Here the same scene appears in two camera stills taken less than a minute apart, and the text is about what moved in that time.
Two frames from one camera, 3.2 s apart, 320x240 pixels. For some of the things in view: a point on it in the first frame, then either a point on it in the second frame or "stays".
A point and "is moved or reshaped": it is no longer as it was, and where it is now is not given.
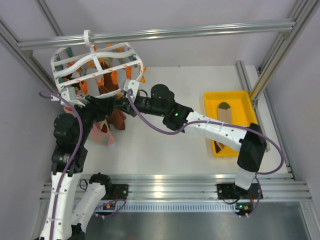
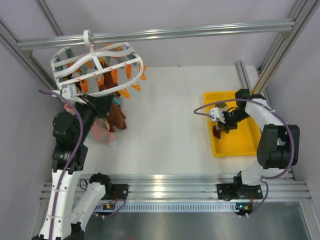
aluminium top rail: [242, 29] stays
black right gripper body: [141, 104] -> [232, 118]
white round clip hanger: [97, 72] stays
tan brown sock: [104, 126] is moved or reshaped
